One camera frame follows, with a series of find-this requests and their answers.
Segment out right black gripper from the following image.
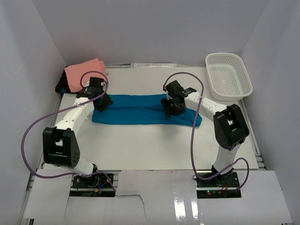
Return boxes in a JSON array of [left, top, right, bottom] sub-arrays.
[[161, 97, 186, 120]]

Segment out blue t shirt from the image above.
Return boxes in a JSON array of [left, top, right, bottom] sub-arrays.
[[92, 94, 196, 127]]

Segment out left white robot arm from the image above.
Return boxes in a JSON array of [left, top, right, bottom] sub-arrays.
[[43, 77, 113, 187]]

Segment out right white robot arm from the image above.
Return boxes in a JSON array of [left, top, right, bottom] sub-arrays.
[[161, 81, 249, 187]]

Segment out folded pink t shirt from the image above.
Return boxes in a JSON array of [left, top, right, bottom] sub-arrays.
[[65, 58, 106, 93]]

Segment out white paper label strip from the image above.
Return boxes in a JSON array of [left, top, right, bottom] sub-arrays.
[[130, 63, 177, 68]]

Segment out white plastic basket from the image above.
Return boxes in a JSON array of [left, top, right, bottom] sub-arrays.
[[205, 52, 253, 101]]

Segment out white cardboard front cover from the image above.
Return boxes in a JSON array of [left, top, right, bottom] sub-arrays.
[[24, 170, 292, 225]]

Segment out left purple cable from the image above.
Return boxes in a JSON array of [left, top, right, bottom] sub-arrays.
[[21, 70, 116, 193]]

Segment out purple cable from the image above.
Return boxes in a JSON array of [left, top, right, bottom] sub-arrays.
[[21, 70, 116, 193], [163, 72, 249, 193]]

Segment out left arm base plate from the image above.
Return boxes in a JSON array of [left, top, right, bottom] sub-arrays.
[[69, 173, 117, 197]]

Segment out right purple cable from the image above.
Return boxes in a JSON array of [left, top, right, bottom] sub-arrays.
[[163, 72, 249, 193]]

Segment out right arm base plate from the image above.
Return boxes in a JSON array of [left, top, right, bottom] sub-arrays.
[[193, 172, 242, 199]]

